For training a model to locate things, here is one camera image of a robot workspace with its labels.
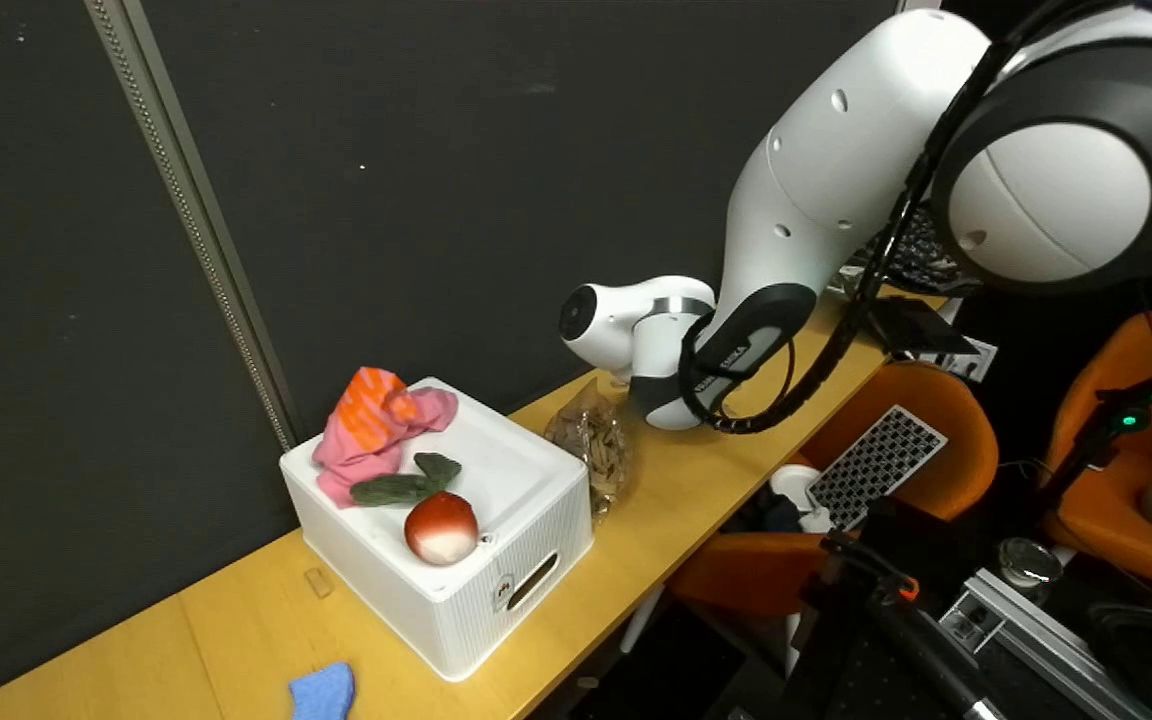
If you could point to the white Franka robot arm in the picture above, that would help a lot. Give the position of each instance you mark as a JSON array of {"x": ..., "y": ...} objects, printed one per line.
[{"x": 859, "y": 161}]

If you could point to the white plastic basket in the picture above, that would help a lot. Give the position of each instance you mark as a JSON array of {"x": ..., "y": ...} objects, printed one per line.
[{"x": 498, "y": 585}]

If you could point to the green toy leaf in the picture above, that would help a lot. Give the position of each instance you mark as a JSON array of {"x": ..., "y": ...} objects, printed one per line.
[{"x": 403, "y": 484}]

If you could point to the red and white toy radish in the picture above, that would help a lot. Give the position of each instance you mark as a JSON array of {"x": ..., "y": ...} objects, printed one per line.
[{"x": 443, "y": 528}]

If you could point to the pink and orange cloth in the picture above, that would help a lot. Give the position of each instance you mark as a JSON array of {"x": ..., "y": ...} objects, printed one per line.
[{"x": 371, "y": 435}]

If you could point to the small white object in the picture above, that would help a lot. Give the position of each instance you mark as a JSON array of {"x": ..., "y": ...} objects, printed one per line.
[{"x": 794, "y": 490}]

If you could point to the black flat tablet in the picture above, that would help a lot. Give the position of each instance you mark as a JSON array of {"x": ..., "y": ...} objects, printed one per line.
[{"x": 922, "y": 328}]

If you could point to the orange chair with perforated panel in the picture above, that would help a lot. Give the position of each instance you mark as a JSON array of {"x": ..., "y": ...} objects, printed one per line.
[{"x": 922, "y": 466}]

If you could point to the blue cloth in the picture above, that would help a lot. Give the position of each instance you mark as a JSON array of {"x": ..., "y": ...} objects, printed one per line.
[{"x": 320, "y": 693}]

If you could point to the grey metal partition strip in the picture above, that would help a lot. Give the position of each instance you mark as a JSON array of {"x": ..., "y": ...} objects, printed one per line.
[{"x": 190, "y": 203}]

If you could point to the round silver knob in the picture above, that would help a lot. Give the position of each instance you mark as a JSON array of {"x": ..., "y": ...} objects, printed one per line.
[{"x": 1031, "y": 561}]

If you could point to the black device with green light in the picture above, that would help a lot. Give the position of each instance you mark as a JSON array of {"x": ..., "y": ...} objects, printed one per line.
[{"x": 1136, "y": 414}]

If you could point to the orange chair with grey cushion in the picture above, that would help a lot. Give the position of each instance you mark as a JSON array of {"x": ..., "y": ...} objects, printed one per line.
[{"x": 1122, "y": 514}]

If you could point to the black camera tripod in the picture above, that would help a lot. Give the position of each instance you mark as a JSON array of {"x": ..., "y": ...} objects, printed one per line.
[{"x": 880, "y": 627}]

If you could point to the aluminium extrusion rail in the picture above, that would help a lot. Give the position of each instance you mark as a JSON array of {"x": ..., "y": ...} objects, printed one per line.
[{"x": 1031, "y": 640}]

